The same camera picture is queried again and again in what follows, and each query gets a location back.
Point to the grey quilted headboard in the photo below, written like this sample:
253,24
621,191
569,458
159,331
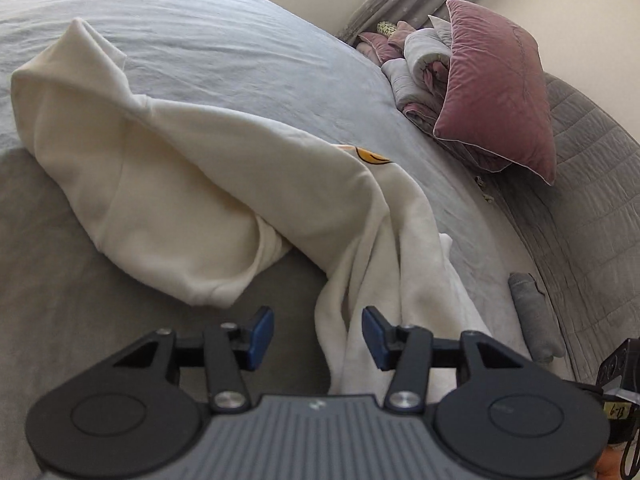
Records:
590,185

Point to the large pink velvet pillow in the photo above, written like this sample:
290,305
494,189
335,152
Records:
495,95

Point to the folded grey quilt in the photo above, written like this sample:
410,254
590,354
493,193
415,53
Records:
417,60

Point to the small pink pillow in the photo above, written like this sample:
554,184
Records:
380,42

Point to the white sweatshirt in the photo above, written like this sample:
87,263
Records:
175,185

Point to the small patterned plush item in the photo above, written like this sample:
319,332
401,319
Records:
386,27

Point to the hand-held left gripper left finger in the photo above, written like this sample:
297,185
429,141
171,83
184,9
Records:
262,337

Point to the folded grey cloth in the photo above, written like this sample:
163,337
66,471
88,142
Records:
535,320

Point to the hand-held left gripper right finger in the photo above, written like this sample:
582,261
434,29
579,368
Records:
373,336

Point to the small patterned object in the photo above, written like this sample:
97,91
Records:
485,191

